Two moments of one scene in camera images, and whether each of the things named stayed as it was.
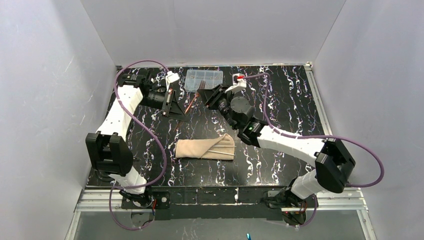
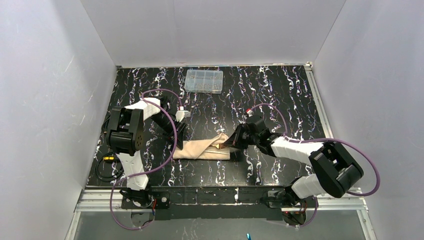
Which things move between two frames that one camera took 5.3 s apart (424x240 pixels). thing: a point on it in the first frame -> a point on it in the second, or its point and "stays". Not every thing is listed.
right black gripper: [214, 98] -> [243, 135]
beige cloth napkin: [221, 148] stays
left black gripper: [167, 103] -> [177, 126]
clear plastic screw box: [193, 78] stays
